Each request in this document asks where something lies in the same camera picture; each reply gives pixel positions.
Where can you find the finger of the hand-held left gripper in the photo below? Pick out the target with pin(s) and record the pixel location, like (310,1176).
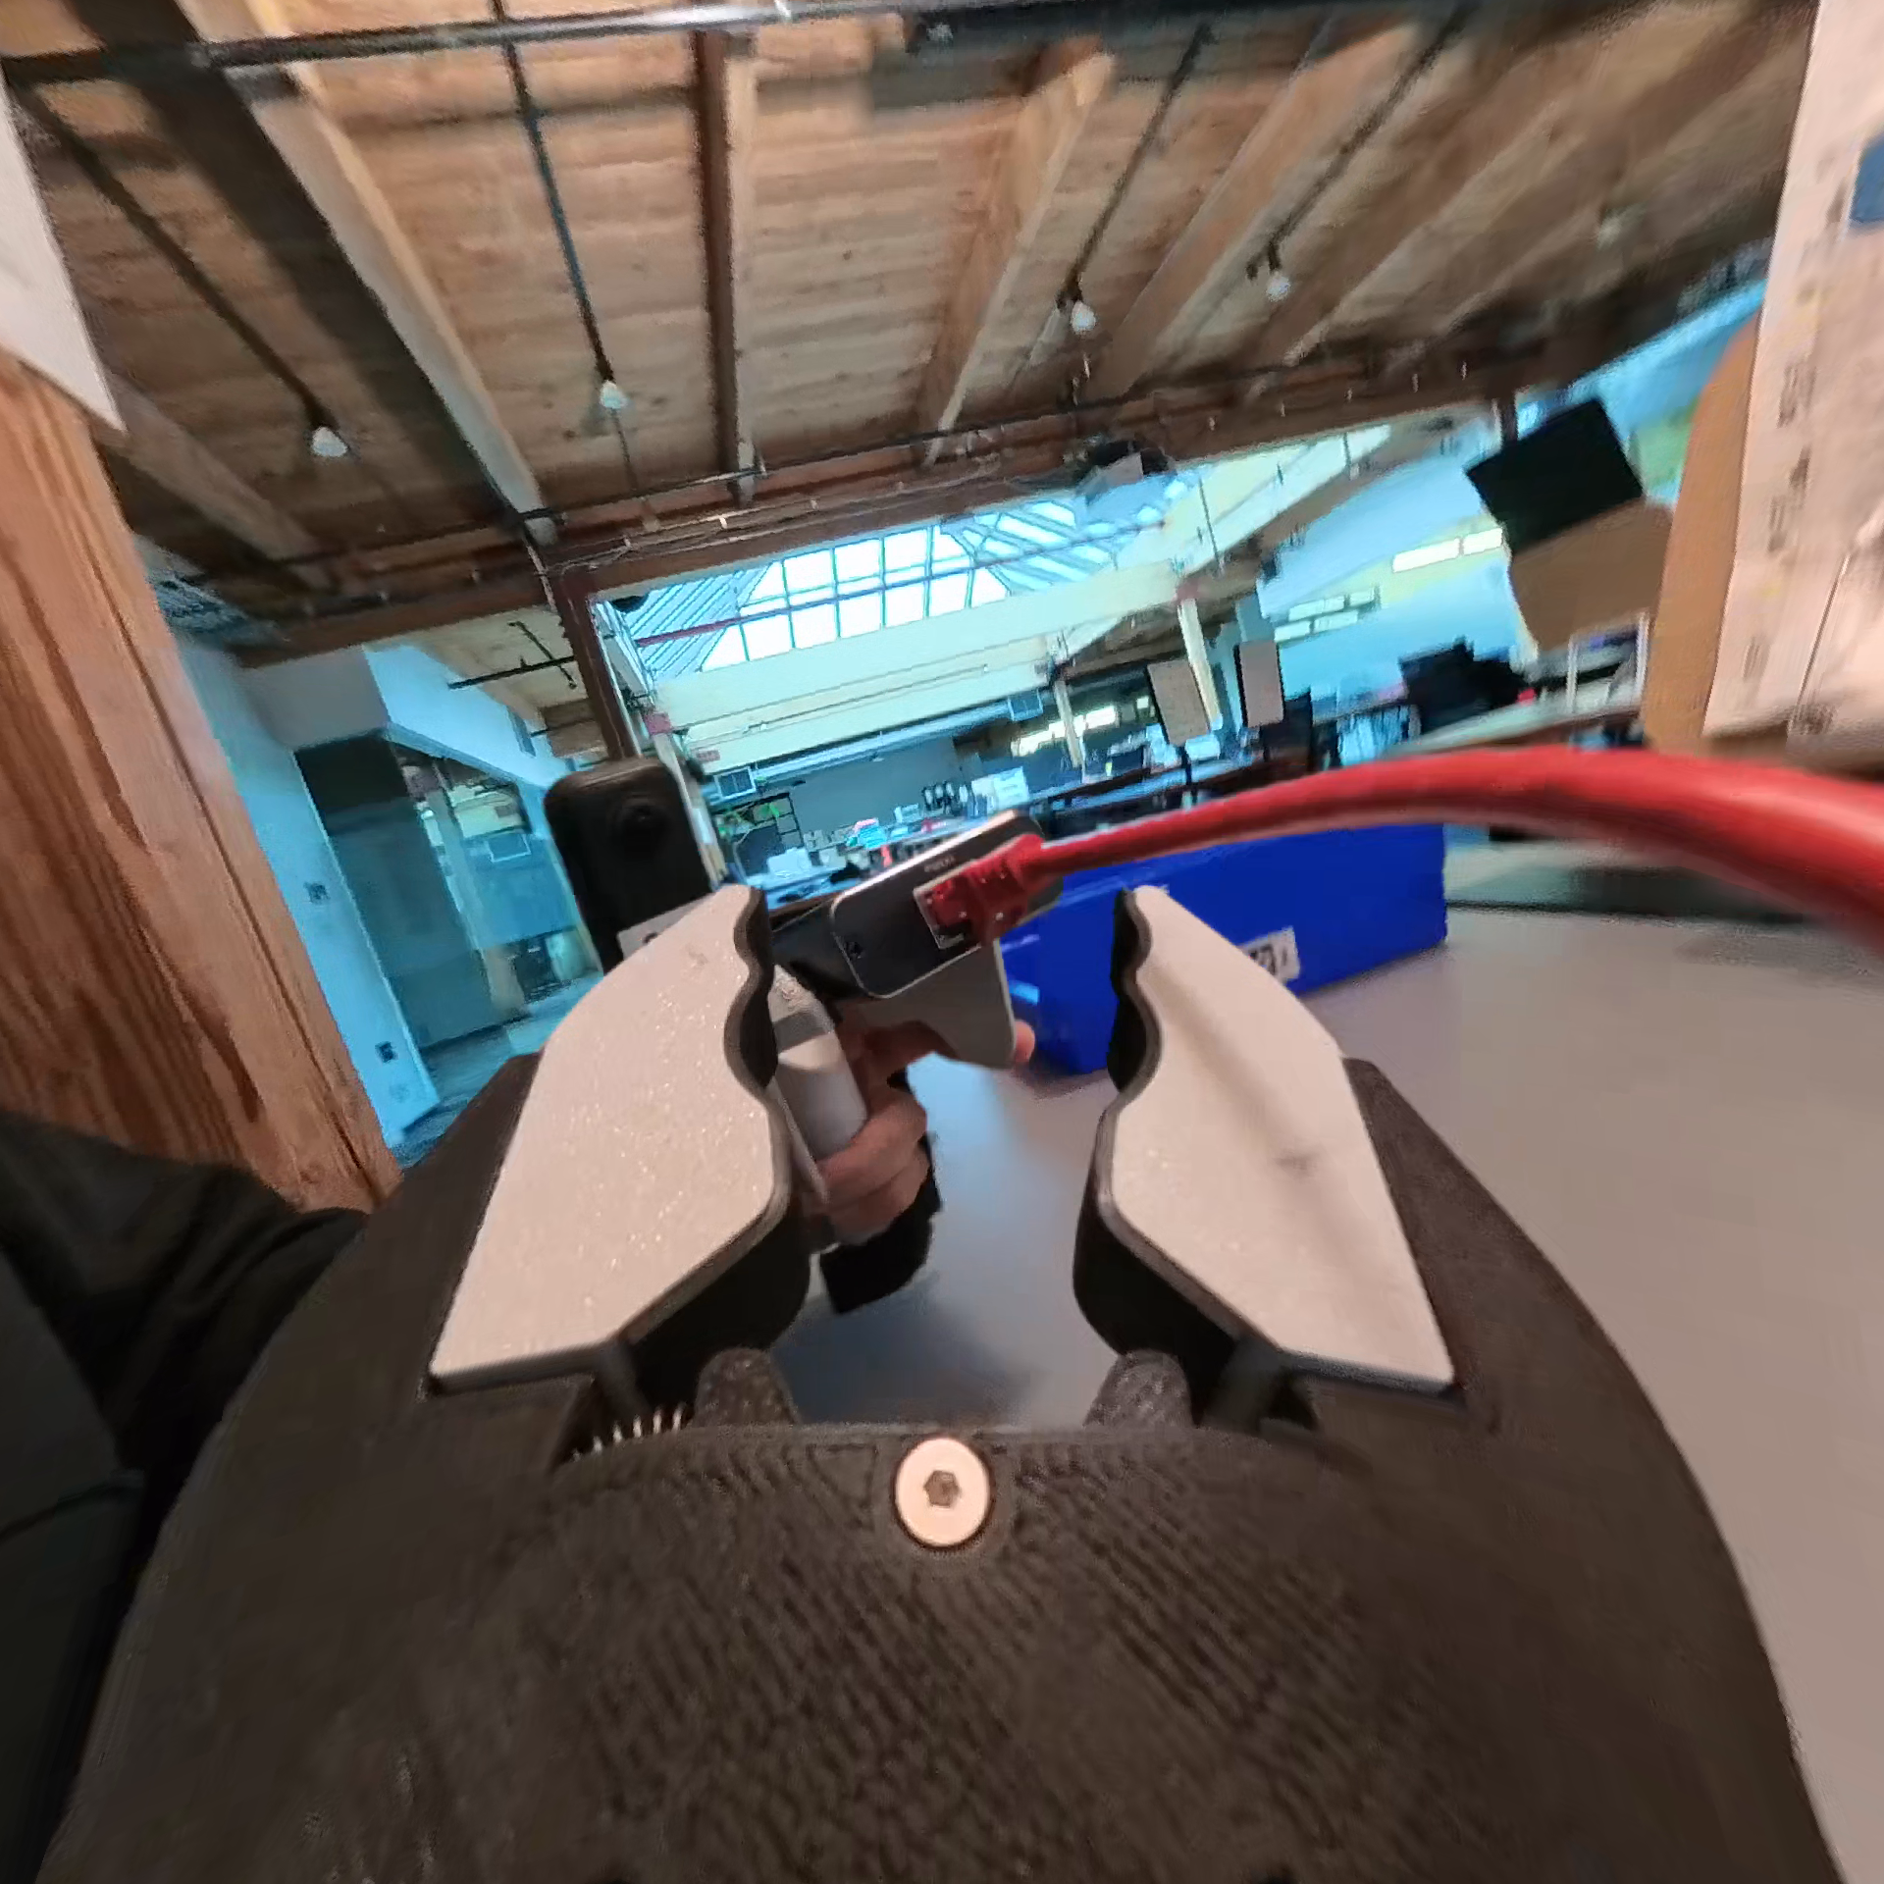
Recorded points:
(965,1030)

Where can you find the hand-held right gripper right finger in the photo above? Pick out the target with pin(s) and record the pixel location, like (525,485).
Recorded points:
(1266,1163)

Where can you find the blue storage bin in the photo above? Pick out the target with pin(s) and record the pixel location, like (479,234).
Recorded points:
(1266,913)

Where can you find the wooden post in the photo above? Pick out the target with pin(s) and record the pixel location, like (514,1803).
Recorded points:
(146,885)

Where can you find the person's left hand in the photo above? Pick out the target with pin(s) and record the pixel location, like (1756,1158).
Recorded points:
(874,1185)

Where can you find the black network adapter box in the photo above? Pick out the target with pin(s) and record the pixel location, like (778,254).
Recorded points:
(897,926)

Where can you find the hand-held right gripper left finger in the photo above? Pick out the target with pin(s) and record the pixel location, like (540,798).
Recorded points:
(617,1148)

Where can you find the white paper notice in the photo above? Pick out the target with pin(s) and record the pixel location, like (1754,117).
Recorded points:
(42,264)

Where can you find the brown board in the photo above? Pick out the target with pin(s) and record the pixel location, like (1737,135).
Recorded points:
(1598,581)

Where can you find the black panel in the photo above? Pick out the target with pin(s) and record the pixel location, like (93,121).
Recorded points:
(1553,471)

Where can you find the printed instruction sheet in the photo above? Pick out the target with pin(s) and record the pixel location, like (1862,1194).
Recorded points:
(1810,442)

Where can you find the grey desk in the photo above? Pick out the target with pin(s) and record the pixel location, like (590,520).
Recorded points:
(1619,1177)

